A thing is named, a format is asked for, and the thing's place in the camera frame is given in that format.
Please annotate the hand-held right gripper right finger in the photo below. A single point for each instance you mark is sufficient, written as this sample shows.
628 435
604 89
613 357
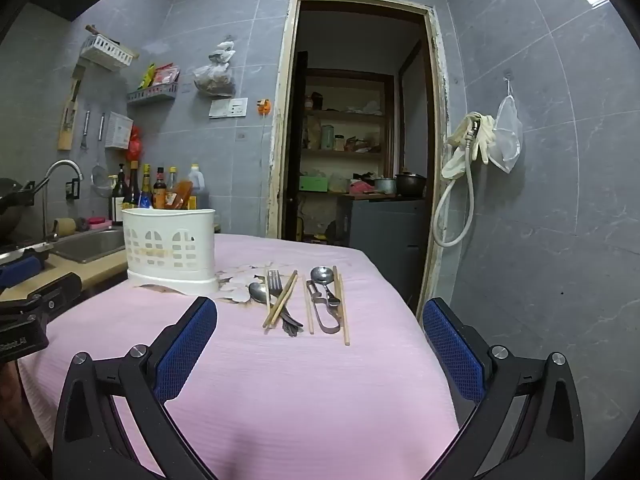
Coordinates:
452 355

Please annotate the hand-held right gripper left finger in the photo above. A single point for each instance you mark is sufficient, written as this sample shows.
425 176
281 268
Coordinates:
187 350

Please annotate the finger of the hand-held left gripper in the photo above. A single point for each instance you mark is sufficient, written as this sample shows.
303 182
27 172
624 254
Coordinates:
20 268
55 292

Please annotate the oval metal spoon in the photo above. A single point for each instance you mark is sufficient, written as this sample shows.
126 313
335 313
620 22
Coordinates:
257 292

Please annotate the white plastic utensil holder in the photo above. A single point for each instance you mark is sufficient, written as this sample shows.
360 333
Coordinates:
170 250

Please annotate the metal fork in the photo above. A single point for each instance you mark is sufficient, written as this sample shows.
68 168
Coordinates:
275 285

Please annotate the metal peeler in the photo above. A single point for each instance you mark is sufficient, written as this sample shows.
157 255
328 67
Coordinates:
320 305

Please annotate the round metal ladle spoon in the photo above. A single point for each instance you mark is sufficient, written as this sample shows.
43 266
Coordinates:
321 275

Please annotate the beige kitchen counter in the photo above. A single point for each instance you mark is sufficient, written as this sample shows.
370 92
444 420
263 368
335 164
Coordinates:
100 272

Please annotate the steel sink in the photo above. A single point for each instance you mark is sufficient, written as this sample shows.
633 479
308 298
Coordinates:
90 245

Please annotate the pink sponge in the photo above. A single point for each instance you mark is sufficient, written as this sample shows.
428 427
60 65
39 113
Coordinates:
98 222

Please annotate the metal faucet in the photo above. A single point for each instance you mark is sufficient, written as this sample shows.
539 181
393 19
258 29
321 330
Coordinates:
60 166

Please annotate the dark wine bottle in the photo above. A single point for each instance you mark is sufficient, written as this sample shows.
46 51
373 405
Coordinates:
119 200

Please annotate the metal strainer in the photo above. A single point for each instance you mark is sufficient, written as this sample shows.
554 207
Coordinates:
101 185

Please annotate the pink floral tablecloth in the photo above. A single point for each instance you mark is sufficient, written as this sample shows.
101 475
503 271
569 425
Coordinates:
300 400

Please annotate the dark sauce bottle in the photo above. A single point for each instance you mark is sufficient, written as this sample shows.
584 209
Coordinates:
134 190

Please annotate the grey cabinet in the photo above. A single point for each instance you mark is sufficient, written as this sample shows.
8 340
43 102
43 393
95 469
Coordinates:
382 240

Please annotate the yellow cap sauce bottle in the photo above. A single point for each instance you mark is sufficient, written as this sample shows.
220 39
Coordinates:
146 190

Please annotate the dark bottle red label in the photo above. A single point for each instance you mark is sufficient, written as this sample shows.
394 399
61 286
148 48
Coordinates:
159 192

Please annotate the orange seasoning packet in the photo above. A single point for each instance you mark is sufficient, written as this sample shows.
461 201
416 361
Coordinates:
180 197

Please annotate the hanging metal kitchen tool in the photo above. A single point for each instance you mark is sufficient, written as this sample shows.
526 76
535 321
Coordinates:
102 126
85 130

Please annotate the wooden knife rack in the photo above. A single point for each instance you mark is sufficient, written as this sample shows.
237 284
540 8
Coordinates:
70 115

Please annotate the clear bottle yellow cap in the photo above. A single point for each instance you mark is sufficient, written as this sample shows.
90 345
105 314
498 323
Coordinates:
172 180

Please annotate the cooking oil jug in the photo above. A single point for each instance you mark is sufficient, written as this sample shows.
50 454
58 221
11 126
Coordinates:
196 185

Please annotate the red plastic bag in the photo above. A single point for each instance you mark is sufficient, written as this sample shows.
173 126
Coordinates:
135 145

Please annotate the dark cooking pot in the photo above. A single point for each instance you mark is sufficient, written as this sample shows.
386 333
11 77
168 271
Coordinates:
411 185

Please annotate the small metal pot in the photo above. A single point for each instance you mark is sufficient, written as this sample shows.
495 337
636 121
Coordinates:
385 186

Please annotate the pink cloth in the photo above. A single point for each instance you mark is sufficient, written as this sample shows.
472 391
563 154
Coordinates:
361 188

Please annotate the white rubber gloves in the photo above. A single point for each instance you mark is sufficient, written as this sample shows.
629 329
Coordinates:
462 155

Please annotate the green box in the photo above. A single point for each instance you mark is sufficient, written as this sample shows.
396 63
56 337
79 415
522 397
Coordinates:
313 183

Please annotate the seasoning packets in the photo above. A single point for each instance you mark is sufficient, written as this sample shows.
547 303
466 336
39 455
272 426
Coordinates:
162 76

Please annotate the wooden storage shelf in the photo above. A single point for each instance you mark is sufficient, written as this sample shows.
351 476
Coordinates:
345 115

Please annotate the hanging clear plastic bag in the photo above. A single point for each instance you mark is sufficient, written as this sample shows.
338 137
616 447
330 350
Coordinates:
215 77

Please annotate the white wall box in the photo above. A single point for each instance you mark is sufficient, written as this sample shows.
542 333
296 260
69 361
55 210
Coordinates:
119 130

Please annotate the grey wall shelf rack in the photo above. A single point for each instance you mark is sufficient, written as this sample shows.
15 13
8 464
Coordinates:
152 95

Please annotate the white plastic wall basket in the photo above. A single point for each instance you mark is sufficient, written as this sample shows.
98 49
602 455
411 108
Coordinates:
107 52

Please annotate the white wall switch panel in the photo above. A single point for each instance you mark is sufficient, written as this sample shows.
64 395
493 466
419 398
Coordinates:
229 108

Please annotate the orange wall plug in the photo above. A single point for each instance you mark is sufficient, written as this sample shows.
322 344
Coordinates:
264 106

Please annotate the wooden door frame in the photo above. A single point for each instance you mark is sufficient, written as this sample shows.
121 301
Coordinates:
280 110

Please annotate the wall hook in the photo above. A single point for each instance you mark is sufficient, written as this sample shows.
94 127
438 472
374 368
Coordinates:
507 82

